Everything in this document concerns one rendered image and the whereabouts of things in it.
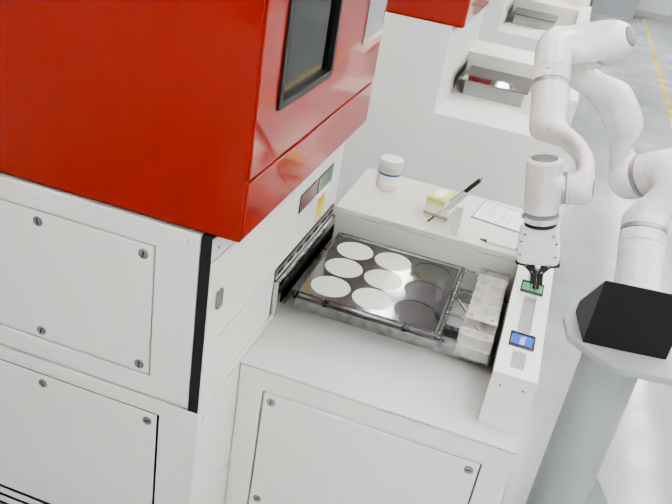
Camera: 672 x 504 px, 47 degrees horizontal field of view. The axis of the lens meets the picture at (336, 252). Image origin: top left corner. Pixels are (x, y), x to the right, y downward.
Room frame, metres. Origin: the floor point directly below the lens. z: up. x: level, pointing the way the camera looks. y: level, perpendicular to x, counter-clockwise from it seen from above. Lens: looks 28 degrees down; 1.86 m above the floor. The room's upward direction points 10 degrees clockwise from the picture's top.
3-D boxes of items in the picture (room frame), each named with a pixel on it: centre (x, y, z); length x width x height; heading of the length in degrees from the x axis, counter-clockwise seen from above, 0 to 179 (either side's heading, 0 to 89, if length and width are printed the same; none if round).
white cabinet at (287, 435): (1.77, -0.25, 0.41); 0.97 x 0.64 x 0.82; 167
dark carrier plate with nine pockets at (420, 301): (1.72, -0.13, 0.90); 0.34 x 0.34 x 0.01; 77
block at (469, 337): (1.52, -0.36, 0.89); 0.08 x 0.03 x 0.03; 77
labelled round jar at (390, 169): (2.17, -0.12, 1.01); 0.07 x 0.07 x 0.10
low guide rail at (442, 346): (1.59, -0.16, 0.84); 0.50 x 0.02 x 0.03; 77
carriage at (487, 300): (1.67, -0.40, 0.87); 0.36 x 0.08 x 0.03; 167
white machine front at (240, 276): (1.58, 0.13, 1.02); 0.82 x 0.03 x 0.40; 167
